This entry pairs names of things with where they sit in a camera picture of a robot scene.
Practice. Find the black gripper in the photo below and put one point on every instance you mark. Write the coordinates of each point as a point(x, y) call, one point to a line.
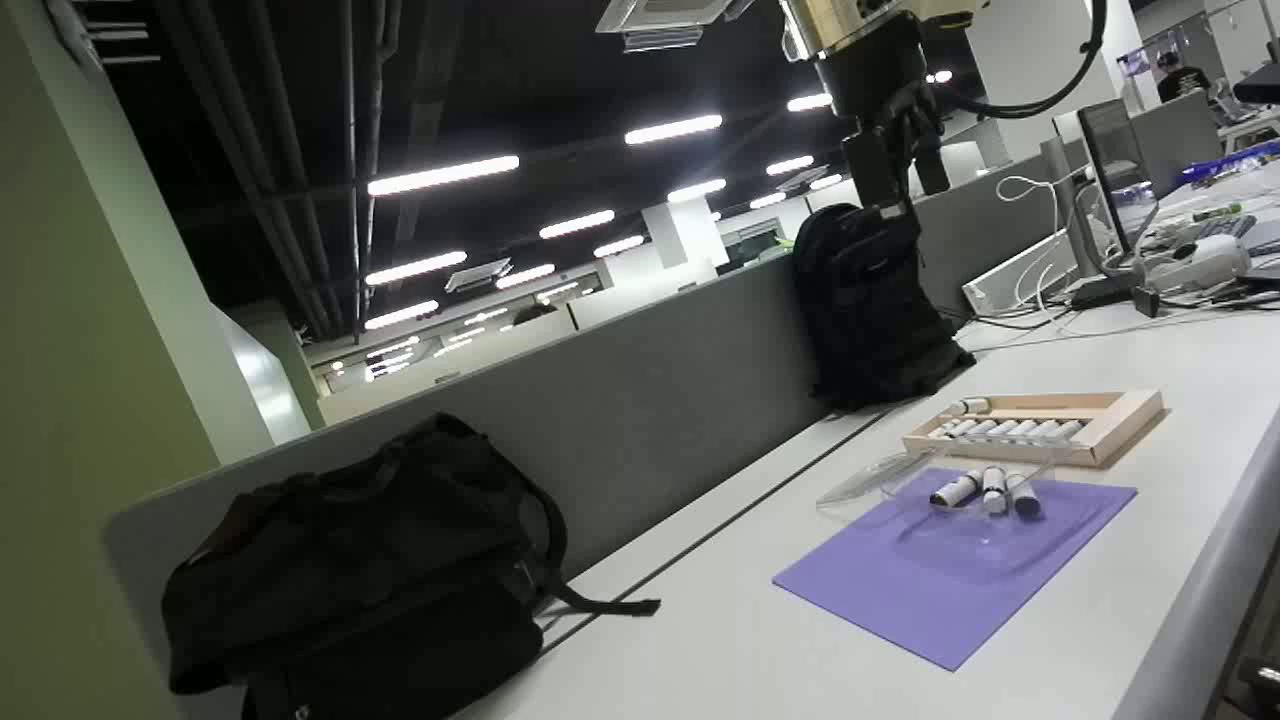
point(872, 81)

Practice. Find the fluorescent ceiling light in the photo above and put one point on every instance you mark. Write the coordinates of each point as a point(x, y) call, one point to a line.
point(400, 318)
point(621, 247)
point(576, 227)
point(808, 102)
point(673, 128)
point(527, 276)
point(791, 165)
point(440, 173)
point(418, 269)
point(697, 190)

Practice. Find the black backpack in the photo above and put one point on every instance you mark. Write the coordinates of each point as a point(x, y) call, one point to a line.
point(865, 307)

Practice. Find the white equipment box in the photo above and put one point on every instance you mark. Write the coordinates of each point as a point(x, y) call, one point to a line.
point(1001, 283)

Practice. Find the dark computer monitor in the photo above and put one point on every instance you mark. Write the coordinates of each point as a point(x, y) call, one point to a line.
point(1109, 173)

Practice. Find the ceiling air conditioner cassette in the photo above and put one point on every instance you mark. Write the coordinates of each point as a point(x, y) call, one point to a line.
point(667, 19)

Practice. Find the grey computer monitor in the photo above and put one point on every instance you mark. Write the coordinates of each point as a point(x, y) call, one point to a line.
point(1183, 135)

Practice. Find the white rounded device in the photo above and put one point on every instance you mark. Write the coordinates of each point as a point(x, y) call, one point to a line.
point(1199, 264)

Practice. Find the small amber bottle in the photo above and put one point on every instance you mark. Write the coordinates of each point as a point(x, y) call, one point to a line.
point(954, 491)

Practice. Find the grey desk partition panel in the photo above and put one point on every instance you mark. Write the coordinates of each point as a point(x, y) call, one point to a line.
point(641, 385)

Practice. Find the wooden tray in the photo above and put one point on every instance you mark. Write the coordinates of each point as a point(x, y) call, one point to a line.
point(1134, 420)

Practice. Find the purple rectangular mat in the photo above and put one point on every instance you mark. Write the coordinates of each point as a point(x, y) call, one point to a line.
point(932, 592)

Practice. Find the black duffel bag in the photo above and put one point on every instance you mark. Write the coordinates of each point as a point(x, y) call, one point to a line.
point(374, 573)

